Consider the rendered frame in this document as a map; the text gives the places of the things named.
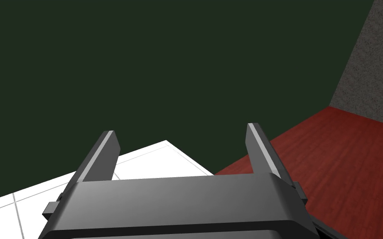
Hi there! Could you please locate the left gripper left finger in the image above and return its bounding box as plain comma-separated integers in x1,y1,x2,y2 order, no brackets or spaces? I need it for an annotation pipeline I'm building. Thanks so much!
74,130,121,183

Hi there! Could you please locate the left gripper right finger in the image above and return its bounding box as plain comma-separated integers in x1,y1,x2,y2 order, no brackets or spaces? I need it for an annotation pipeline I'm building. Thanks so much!
245,122,294,187

